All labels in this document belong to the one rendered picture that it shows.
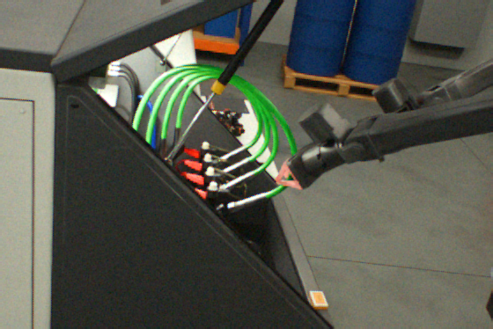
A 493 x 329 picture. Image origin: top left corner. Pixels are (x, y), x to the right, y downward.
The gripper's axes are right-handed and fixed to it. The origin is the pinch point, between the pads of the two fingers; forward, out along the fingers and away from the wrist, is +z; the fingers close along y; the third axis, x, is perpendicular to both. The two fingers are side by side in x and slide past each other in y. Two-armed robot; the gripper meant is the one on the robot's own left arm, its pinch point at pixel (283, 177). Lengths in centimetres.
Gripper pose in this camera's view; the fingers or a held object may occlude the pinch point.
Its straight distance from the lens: 131.6
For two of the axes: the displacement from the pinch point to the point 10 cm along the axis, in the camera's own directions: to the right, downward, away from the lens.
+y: -5.8, 4.5, -6.8
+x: 5.5, 8.3, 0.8
